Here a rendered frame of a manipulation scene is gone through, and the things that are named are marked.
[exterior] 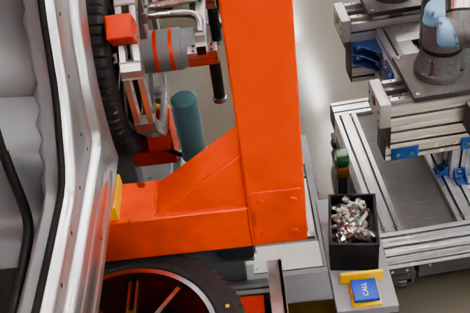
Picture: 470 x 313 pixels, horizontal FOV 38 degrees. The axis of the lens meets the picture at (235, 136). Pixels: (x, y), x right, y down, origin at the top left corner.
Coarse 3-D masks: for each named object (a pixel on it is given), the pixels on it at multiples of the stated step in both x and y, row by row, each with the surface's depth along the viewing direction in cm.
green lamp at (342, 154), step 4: (344, 148) 204; (336, 152) 203; (340, 152) 203; (344, 152) 203; (336, 156) 202; (340, 156) 202; (344, 156) 202; (348, 156) 202; (336, 160) 203; (340, 160) 202; (344, 160) 203; (348, 160) 203; (336, 164) 204; (340, 164) 204; (344, 164) 204; (348, 164) 204
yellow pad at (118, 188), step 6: (120, 180) 197; (120, 186) 196; (114, 192) 190; (120, 192) 195; (114, 198) 188; (120, 198) 194; (114, 204) 187; (120, 204) 193; (114, 210) 186; (114, 216) 188
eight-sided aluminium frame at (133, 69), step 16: (128, 0) 196; (128, 64) 195; (128, 80) 196; (144, 80) 198; (160, 80) 245; (128, 96) 200; (144, 96) 200; (160, 96) 243; (160, 112) 235; (144, 128) 208; (160, 128) 219
